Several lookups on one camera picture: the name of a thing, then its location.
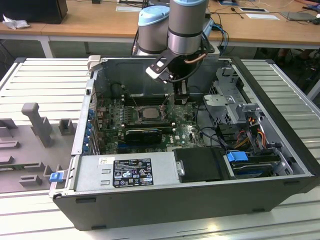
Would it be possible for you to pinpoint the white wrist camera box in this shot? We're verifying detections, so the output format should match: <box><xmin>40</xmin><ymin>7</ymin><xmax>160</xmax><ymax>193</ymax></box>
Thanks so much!
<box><xmin>145</xmin><ymin>53</ymin><xmax>176</xmax><ymax>84</ymax></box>

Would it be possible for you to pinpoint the grey parts rack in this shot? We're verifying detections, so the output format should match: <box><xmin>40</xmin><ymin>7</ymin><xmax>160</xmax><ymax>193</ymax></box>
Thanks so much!
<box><xmin>0</xmin><ymin>102</ymin><xmax>79</xmax><ymax>194</ymax></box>

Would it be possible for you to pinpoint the blue cable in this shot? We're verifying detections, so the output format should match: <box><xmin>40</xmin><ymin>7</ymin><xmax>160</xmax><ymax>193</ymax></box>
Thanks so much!
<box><xmin>211</xmin><ymin>21</ymin><xmax>229</xmax><ymax>56</ymax></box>

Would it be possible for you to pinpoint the grey laptop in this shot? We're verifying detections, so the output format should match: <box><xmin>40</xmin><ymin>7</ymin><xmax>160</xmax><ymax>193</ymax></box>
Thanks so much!
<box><xmin>279</xmin><ymin>10</ymin><xmax>320</xmax><ymax>25</ymax></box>

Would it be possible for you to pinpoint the thin wire locking lever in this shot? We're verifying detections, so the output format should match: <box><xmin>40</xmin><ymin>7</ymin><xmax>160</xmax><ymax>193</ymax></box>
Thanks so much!
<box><xmin>129</xmin><ymin>95</ymin><xmax>141</xmax><ymax>114</ymax></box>
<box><xmin>163</xmin><ymin>93</ymin><xmax>174</xmax><ymax>107</ymax></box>

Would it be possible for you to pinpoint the black graphics card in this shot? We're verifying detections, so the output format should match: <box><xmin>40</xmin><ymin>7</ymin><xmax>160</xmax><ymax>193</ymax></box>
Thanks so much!
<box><xmin>124</xmin><ymin>128</ymin><xmax>163</xmax><ymax>145</ymax></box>

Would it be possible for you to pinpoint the grey power supply unit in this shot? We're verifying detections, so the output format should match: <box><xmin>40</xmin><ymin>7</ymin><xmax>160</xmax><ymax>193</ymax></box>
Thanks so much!
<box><xmin>74</xmin><ymin>152</ymin><xmax>176</xmax><ymax>193</ymax></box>

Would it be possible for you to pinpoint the black cable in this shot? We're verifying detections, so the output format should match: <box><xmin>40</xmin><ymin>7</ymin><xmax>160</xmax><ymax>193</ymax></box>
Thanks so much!
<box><xmin>195</xmin><ymin>99</ymin><xmax>227</xmax><ymax>151</ymax></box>

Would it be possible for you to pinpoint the dark hard disk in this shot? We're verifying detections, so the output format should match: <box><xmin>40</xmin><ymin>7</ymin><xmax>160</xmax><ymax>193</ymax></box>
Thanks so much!
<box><xmin>231</xmin><ymin>161</ymin><xmax>274</xmax><ymax>178</ymax></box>

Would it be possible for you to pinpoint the CPU socket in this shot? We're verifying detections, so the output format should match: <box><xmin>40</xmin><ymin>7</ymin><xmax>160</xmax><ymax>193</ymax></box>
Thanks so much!
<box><xmin>136</xmin><ymin>105</ymin><xmax>168</xmax><ymax>124</ymax></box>

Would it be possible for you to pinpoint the blue disk carrier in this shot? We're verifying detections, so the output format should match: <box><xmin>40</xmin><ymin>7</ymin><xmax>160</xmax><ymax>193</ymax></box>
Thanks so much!
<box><xmin>225</xmin><ymin>150</ymin><xmax>249</xmax><ymax>164</ymax></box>

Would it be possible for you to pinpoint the green motherboard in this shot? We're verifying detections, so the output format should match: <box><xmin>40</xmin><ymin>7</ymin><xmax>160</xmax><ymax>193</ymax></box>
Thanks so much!
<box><xmin>96</xmin><ymin>96</ymin><xmax>209</xmax><ymax>155</ymax></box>

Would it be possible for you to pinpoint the black plastic shroud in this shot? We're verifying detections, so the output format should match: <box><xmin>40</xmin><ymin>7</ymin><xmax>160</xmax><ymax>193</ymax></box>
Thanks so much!
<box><xmin>172</xmin><ymin>147</ymin><xmax>226</xmax><ymax>184</ymax></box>

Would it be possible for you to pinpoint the metal socket cover frame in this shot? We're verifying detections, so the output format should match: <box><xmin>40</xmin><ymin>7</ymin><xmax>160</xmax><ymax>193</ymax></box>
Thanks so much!
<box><xmin>159</xmin><ymin>102</ymin><xmax>168</xmax><ymax>121</ymax></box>

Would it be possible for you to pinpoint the grey metal drive cage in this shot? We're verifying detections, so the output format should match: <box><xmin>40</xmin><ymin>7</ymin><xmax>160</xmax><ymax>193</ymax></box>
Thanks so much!
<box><xmin>202</xmin><ymin>66</ymin><xmax>264</xmax><ymax>126</ymax></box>

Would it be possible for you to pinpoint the blue case latch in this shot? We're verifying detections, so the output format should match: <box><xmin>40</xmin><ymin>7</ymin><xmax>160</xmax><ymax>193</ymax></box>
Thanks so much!
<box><xmin>49</xmin><ymin>172</ymin><xmax>63</xmax><ymax>183</ymax></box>

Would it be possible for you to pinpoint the wooden desk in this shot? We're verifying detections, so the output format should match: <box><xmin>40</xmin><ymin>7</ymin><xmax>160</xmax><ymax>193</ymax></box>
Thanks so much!
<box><xmin>0</xmin><ymin>0</ymin><xmax>320</xmax><ymax>59</ymax></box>

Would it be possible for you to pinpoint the white flat tablet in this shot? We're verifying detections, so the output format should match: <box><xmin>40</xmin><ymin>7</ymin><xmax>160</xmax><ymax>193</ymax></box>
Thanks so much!
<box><xmin>239</xmin><ymin>7</ymin><xmax>270</xmax><ymax>14</ymax></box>

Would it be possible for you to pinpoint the crumpled white paper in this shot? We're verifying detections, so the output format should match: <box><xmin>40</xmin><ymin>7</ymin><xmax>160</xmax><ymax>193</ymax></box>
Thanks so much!
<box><xmin>1</xmin><ymin>13</ymin><xmax>31</xmax><ymax>31</ymax></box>

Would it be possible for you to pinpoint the black box on desk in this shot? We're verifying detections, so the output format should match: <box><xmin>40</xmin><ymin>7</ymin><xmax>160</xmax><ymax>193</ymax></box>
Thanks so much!
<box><xmin>0</xmin><ymin>0</ymin><xmax>69</xmax><ymax>25</ymax></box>

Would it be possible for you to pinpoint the white blue paper sheet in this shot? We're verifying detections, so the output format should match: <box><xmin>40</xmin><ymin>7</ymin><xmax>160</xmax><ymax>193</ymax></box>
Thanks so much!
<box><xmin>115</xmin><ymin>5</ymin><xmax>140</xmax><ymax>13</ymax></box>

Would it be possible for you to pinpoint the silver square CPU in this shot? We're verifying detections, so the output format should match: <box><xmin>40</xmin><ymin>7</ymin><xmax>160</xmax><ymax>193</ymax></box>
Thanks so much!
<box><xmin>139</xmin><ymin>106</ymin><xmax>164</xmax><ymax>120</ymax></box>

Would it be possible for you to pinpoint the yellow orange wire bundle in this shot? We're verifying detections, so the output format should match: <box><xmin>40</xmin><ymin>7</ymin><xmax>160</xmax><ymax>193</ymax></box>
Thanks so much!
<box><xmin>234</xmin><ymin>117</ymin><xmax>267</xmax><ymax>149</ymax></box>

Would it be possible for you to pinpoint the black open PC case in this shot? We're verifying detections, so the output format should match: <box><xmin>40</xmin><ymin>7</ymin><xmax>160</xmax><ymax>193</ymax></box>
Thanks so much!
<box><xmin>48</xmin><ymin>55</ymin><xmax>320</xmax><ymax>232</ymax></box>

